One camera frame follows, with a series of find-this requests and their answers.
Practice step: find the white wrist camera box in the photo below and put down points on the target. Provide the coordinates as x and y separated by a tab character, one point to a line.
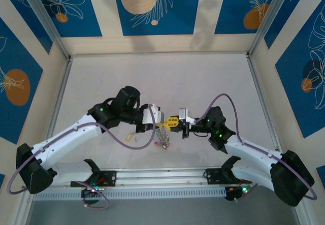
185	114
149	115

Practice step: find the key with yellow tag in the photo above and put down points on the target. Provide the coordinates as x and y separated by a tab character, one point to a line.
129	136

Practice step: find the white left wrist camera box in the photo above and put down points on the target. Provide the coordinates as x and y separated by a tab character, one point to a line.
149	115

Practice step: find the key with black tag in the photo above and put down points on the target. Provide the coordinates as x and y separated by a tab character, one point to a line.
165	146

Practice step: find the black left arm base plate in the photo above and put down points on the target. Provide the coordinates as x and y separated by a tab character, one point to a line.
109	178

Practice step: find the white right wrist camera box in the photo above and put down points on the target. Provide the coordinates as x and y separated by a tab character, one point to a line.
185	114

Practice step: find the large metal keyring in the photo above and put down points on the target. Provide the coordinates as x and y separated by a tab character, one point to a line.
162	136

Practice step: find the aluminium upright frame post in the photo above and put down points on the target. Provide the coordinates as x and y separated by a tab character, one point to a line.
45	19
269	19

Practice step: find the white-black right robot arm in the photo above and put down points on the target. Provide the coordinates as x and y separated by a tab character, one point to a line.
254	151

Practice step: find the thin aluminium table edge rail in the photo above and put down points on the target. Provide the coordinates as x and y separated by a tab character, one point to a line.
157	55

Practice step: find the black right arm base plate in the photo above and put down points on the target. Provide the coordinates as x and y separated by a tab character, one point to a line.
213	175

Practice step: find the long aluminium base rail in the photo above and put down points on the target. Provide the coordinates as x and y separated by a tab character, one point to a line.
162	176

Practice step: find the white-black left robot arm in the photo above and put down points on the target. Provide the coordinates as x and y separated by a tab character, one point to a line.
66	136

